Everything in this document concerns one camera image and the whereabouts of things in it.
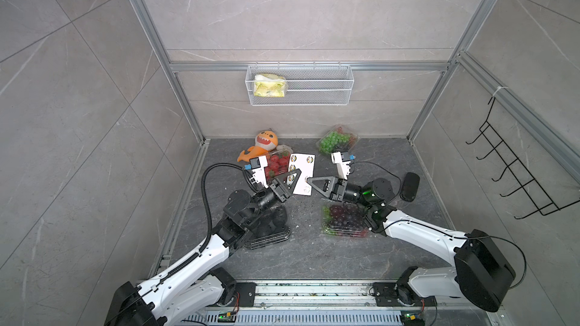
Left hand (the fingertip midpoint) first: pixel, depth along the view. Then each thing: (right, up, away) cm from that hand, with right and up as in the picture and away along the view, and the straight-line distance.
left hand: (300, 171), depth 62 cm
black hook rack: (+66, -6, 0) cm, 66 cm away
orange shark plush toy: (-16, +12, +46) cm, 50 cm away
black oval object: (+50, -9, +36) cm, 62 cm away
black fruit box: (-10, -23, +22) cm, 33 cm away
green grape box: (+20, +13, +48) cm, 54 cm away
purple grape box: (+16, -20, +21) cm, 33 cm away
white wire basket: (+5, +37, +39) cm, 54 cm away
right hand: (+3, -4, 0) cm, 5 cm away
